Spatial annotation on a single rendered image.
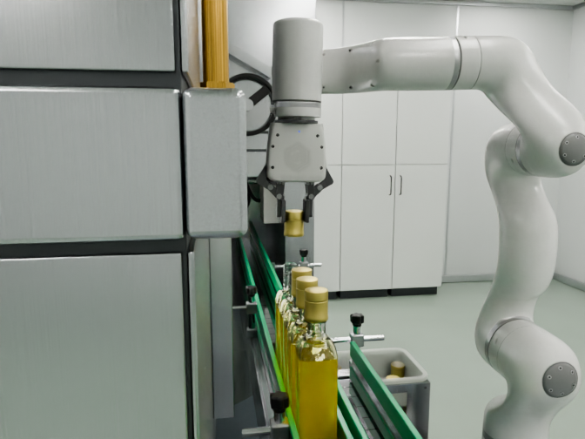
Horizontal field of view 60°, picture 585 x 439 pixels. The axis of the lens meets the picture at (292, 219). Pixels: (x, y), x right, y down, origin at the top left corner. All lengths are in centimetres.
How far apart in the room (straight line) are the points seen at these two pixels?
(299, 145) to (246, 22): 107
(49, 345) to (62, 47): 12
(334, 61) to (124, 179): 79
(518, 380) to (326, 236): 388
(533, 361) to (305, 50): 65
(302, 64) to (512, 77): 36
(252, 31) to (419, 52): 105
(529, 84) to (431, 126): 406
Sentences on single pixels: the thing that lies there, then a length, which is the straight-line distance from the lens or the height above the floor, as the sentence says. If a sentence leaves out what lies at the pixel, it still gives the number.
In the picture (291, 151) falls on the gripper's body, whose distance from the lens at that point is 85.
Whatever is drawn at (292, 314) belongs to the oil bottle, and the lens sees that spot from 85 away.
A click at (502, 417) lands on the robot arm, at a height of 103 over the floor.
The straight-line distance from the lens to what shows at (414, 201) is 499.
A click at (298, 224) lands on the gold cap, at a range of 88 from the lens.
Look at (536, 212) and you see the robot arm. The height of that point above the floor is 141.
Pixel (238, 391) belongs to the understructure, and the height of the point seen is 59.
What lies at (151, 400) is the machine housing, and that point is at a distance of 24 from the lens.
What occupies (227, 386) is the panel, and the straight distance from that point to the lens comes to 76.
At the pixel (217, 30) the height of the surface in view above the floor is 163.
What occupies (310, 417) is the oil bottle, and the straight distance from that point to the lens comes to 78.
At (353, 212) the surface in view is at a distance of 481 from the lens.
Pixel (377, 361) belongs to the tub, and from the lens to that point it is 136.
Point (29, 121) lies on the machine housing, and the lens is 21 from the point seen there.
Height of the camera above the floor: 155
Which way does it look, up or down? 9 degrees down
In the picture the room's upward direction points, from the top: straight up
